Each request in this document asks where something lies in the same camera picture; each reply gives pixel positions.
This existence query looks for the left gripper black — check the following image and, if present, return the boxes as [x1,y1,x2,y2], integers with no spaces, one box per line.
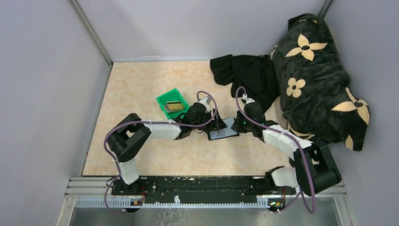
[192,108,228,132]

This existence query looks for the green plastic bin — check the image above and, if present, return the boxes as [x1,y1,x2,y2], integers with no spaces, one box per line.
[156,88,189,120]

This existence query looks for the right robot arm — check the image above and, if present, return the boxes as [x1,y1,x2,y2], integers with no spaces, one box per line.
[232,99,342,196]

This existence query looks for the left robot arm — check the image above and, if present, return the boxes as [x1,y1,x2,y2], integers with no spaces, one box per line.
[104,102,227,195]

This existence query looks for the gold cards in bin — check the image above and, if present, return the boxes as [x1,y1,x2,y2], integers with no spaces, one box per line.
[164,101,184,113]

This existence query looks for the black cloth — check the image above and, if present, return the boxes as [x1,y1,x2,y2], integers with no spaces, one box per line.
[210,55,279,113]

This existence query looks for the black floral blanket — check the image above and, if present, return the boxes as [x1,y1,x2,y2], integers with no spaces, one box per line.
[269,13,370,152]

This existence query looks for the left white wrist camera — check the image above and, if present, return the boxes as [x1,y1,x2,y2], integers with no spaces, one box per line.
[198,96,212,112]

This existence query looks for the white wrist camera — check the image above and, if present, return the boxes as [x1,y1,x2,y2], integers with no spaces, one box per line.
[241,96,255,105]
[198,96,212,112]

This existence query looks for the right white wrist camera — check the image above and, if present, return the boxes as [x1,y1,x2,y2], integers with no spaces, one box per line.
[241,96,255,105]

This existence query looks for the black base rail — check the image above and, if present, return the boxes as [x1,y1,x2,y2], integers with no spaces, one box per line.
[111,176,296,204]

